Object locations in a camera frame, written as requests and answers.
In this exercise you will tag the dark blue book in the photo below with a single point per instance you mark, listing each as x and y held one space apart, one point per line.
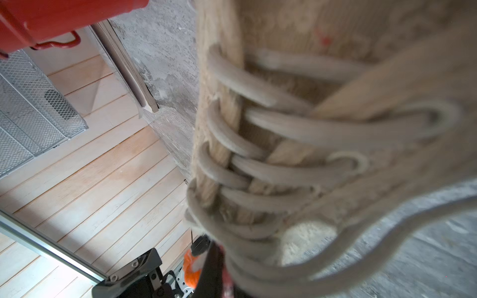
124 66

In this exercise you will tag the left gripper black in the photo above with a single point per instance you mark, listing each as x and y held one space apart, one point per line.
141 278

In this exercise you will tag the white wire wall shelf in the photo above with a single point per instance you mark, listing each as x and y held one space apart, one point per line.
35 116

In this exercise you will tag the red insole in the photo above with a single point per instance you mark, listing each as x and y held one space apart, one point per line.
192 268

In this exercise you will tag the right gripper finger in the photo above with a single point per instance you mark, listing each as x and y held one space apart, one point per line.
210 284

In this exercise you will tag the red pen cup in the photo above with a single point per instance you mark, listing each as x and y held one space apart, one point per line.
52 24

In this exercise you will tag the beige sneaker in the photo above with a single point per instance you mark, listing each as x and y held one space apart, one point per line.
318 118

